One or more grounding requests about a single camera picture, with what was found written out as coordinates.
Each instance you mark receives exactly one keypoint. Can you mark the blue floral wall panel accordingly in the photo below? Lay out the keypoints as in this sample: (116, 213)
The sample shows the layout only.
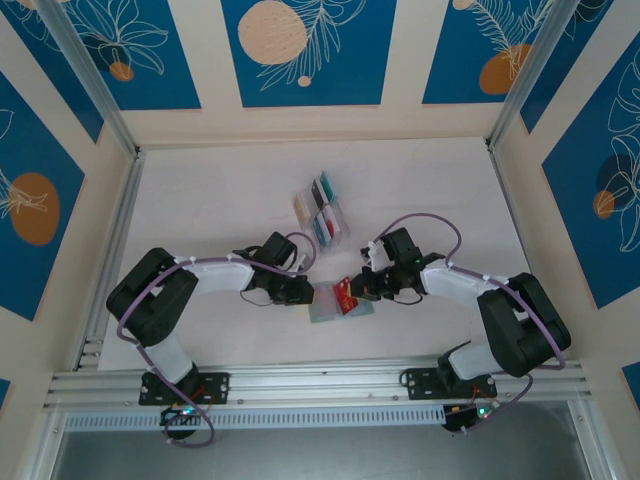
(165, 75)
(632, 380)
(350, 75)
(575, 200)
(575, 75)
(60, 95)
(450, 50)
(50, 150)
(4, 392)

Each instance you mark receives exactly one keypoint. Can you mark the teal card stack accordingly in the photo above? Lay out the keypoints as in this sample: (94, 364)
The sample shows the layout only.
(327, 185)

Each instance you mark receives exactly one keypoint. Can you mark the grey metal sheet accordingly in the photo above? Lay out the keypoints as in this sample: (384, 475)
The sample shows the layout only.
(320, 455)

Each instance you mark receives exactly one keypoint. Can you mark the clear acrylic card display stand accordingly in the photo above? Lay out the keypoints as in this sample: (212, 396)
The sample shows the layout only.
(336, 242)

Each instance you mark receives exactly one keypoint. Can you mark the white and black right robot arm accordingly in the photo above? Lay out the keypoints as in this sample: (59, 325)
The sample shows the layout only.
(520, 320)

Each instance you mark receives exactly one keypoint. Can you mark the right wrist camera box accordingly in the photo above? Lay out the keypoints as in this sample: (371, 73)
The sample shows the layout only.
(374, 254)

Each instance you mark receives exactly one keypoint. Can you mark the aluminium frame leg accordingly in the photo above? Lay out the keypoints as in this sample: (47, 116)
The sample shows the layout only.
(40, 450)
(592, 440)

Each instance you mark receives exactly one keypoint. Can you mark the aluminium table side rail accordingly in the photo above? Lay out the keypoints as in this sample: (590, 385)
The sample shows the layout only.
(510, 200)
(125, 210)

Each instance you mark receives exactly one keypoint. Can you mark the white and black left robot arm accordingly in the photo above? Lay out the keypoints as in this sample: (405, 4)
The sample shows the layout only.
(150, 300)

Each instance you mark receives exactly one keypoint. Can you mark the cream card stack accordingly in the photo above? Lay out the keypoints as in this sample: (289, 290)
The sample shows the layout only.
(300, 210)

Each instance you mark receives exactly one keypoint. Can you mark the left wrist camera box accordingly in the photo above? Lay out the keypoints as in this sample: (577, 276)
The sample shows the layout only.
(300, 264)

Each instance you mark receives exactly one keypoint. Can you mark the red credit card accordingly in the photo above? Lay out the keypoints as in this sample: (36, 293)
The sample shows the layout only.
(330, 230)
(342, 295)

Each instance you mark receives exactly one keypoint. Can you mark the sage green card holder wallet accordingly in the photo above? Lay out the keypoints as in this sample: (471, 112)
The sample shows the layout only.
(365, 311)

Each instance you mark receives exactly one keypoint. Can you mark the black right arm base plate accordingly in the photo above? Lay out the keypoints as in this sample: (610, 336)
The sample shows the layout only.
(417, 384)

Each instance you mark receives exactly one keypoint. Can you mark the aluminium frame post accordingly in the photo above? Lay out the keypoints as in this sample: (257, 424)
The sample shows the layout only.
(90, 70)
(530, 70)

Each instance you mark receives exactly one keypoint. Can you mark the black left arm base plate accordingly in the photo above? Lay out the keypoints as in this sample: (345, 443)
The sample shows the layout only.
(220, 385)

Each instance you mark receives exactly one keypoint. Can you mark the blue card stack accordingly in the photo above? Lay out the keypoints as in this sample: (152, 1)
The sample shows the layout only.
(317, 234)

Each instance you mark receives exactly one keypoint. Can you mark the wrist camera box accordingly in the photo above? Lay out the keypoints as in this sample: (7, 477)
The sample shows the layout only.
(300, 264)
(374, 254)

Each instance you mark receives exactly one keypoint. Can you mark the black card stack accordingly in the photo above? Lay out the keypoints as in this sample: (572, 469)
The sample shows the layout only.
(317, 192)

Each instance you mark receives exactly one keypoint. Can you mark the aluminium mounting rail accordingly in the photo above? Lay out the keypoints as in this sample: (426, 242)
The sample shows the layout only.
(320, 382)

